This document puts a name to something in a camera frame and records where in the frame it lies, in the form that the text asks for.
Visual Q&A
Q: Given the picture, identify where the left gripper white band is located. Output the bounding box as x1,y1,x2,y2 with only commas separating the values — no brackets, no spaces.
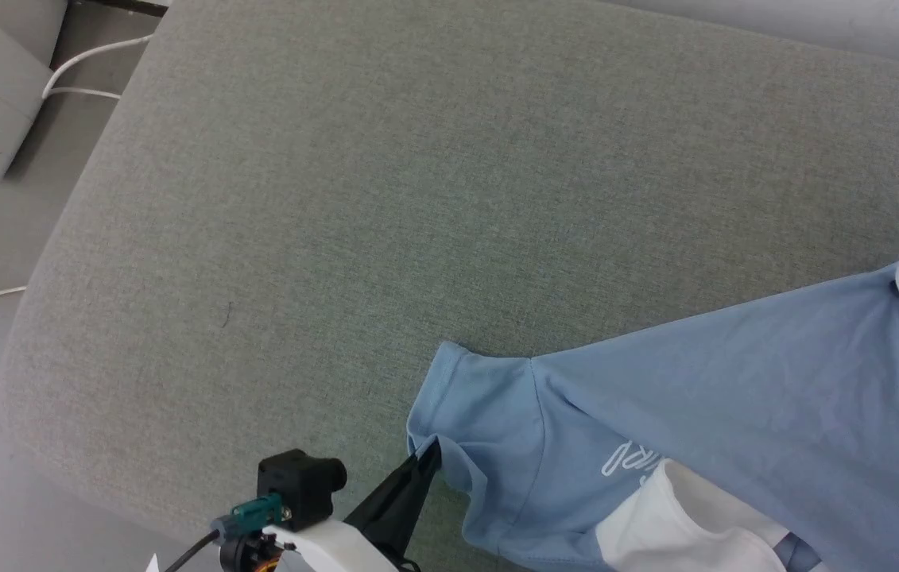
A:
265,441,444,572

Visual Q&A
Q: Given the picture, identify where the light blue t-shirt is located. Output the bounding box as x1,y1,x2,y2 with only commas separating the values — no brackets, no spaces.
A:
407,262,899,572

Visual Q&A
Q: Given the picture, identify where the grey-green fabric sofa cushion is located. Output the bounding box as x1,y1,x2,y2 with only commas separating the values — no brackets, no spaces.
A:
0,0,899,572

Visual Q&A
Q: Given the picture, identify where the teal left cable connector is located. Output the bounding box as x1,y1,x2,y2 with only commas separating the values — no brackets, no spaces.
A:
211,493,285,543

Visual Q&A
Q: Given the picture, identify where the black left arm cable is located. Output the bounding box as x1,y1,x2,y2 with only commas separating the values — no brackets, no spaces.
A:
163,531,221,572

